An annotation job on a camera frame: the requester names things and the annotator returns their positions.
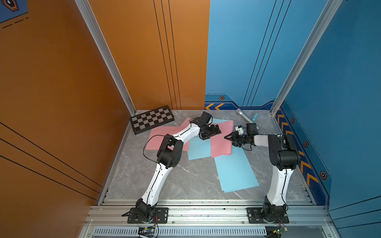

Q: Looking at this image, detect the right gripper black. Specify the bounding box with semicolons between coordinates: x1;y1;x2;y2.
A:
224;131;250;147

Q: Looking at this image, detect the light blue paper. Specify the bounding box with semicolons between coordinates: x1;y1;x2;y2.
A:
214;147;259;193
188;119;229;160

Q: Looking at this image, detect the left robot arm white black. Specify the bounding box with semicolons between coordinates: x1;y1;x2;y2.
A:
134;112;221;223

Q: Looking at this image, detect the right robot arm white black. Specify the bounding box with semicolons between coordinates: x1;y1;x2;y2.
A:
224;123;301;224

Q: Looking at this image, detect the silver microphone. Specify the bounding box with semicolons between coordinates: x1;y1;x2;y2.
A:
236;109;254;124

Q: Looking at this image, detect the black white checkerboard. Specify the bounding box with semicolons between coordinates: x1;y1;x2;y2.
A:
130;105;175;134

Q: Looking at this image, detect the right green circuit board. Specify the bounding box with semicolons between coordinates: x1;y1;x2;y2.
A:
265;227;289;238

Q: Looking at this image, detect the green circuit board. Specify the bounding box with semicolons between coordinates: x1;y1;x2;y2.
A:
137;226;155;238
265;227;289;238

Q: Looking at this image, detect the left green circuit board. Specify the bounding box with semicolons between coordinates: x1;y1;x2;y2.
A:
137;226;155;238

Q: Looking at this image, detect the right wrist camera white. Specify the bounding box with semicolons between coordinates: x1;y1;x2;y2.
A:
235;126;246;135

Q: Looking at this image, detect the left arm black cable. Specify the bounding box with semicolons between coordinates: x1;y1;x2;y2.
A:
142;116;206;164

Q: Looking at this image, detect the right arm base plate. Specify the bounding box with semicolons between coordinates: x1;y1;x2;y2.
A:
246;207;290;224

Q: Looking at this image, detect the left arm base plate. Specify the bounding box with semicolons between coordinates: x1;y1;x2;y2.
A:
125;207;169;224

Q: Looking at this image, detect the aluminium rail frame front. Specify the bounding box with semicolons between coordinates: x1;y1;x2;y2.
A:
79;200;339;238

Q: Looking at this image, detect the right aluminium corner post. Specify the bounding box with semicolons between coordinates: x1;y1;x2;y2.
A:
270;0;342;117

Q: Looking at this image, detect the aluminium corner post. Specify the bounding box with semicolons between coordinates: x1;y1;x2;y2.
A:
270;0;342;117
75;0;136;116

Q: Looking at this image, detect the left aluminium corner post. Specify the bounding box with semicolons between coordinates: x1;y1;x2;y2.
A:
75;0;136;116

